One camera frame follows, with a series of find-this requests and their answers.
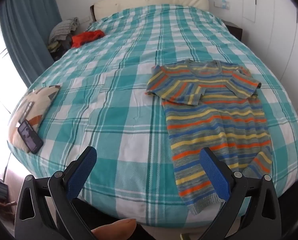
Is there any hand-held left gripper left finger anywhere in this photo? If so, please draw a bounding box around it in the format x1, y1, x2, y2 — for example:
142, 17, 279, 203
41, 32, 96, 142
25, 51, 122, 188
14, 146, 98, 240

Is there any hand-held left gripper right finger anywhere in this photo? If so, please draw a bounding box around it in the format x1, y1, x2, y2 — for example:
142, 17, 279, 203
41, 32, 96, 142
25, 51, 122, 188
199, 147, 282, 240

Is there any striped knit sweater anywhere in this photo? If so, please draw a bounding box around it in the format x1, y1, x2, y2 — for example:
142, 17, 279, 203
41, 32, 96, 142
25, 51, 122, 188
145, 59, 273, 215

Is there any dark clothes pile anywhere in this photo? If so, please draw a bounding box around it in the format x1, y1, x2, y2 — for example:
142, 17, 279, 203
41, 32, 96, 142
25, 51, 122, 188
48, 36, 73, 61

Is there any person's left hand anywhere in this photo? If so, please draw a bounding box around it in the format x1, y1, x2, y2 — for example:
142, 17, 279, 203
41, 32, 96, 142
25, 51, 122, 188
92, 218, 137, 240

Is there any black smartphone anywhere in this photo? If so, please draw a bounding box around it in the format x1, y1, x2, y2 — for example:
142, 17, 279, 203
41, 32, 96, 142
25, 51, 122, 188
17, 120, 44, 155

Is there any teal plaid bed blanket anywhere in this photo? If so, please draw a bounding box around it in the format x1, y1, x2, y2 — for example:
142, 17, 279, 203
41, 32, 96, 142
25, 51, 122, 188
7, 4, 298, 228

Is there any patterned beige pillow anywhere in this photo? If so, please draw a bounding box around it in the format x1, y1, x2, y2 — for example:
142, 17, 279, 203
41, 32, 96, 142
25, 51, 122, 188
9, 85, 62, 153

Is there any bright window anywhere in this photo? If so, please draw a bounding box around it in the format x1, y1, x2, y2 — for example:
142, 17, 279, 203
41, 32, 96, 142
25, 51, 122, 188
0, 14, 28, 155

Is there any dark nightstand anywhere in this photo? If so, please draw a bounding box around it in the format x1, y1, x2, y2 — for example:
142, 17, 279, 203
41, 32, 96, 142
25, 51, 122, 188
224, 21, 243, 42

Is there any red cloth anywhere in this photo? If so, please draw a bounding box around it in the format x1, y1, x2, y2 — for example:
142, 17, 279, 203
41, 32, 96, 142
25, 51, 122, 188
71, 29, 106, 49

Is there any grey striped folded cloth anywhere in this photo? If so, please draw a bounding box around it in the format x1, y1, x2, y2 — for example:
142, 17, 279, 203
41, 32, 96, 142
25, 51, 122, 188
49, 17, 80, 42

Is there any teal curtain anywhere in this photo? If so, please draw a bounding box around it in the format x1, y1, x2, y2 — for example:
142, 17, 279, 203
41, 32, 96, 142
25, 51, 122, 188
0, 0, 63, 88

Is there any white wall socket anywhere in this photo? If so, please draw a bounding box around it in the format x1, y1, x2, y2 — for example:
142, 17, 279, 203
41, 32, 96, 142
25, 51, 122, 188
214, 0, 231, 9

